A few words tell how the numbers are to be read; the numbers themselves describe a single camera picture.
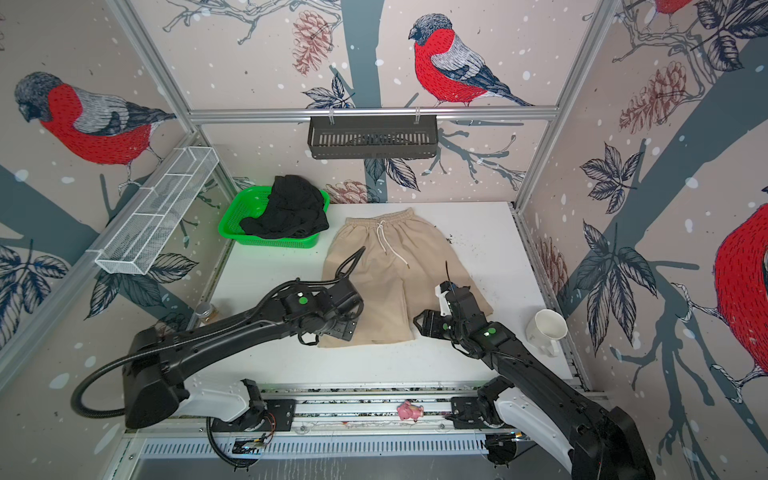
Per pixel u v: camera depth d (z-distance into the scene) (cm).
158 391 39
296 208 112
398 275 100
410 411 72
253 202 117
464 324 62
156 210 78
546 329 81
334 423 73
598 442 39
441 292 76
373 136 105
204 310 81
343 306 59
